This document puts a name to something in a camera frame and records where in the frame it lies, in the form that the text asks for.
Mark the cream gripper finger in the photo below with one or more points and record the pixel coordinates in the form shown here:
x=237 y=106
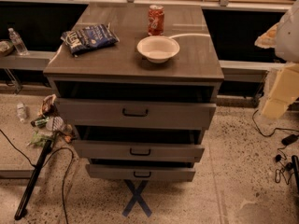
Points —
x=268 y=39
x=281 y=90

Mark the red coke can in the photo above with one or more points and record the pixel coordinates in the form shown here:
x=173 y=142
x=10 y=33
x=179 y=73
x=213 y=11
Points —
x=156 y=20

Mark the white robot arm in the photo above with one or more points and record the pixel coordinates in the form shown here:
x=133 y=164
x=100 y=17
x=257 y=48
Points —
x=283 y=37

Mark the green can on floor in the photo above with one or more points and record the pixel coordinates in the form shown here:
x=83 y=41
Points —
x=40 y=123

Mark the white bowl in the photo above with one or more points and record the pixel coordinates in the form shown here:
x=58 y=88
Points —
x=158 y=49

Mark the grey drawer cabinet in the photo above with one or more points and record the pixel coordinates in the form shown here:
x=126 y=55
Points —
x=121 y=73

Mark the blue chip bag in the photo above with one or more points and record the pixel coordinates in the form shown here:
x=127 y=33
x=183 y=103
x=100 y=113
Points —
x=92 y=37

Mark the blue tape cross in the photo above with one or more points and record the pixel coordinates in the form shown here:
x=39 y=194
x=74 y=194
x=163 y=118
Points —
x=136 y=198

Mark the bottom grey drawer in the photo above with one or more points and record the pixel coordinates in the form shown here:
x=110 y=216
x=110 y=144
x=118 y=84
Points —
x=140 y=173

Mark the grey drawer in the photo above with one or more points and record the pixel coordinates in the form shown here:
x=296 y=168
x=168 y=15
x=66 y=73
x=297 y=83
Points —
x=134 y=114
x=140 y=173
x=138 y=151

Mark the middle grey drawer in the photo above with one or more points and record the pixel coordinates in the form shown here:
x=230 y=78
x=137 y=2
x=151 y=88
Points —
x=138 y=151

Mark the top grey drawer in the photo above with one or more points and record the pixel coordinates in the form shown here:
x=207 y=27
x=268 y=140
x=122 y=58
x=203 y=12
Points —
x=134 y=114

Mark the white mesh ball on floor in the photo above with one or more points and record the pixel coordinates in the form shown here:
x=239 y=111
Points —
x=55 y=124

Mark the crumpled snack bag on floor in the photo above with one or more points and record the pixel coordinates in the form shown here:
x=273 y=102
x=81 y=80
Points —
x=48 y=106

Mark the green wrapper on floor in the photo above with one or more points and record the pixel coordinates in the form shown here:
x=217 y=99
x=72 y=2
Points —
x=39 y=139

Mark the clear water bottle on ledge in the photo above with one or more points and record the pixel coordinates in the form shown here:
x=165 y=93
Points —
x=17 y=42

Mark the plastic bottle on floor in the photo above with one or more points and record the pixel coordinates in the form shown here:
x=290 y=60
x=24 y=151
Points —
x=21 y=112

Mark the small bowl on ledge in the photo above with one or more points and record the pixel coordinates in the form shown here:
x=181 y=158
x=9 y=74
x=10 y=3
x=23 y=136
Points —
x=6 y=47

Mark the black rod on floor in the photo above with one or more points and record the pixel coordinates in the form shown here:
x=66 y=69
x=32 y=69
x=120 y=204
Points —
x=21 y=210

